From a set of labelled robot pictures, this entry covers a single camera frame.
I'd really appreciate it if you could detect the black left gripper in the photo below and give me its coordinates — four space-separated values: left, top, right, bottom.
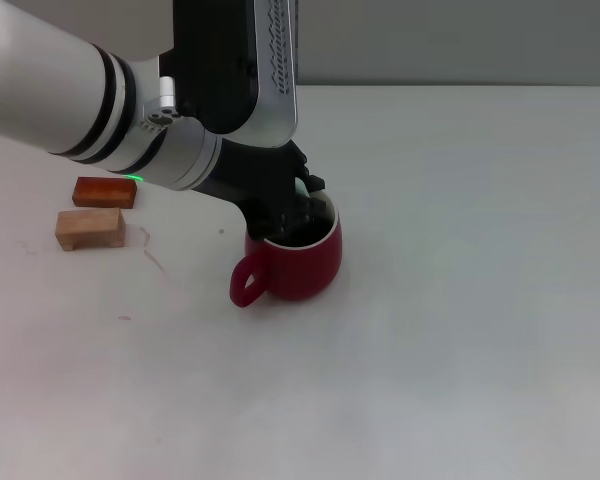
194 139 331 241

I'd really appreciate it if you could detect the red ceramic cup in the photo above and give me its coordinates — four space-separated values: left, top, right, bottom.
229 192 344 309

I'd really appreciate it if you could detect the reddish brown wooden block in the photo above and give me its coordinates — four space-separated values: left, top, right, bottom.
71 176 140 209

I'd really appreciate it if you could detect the light wooden block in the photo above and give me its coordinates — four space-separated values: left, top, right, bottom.
54 207 128 253

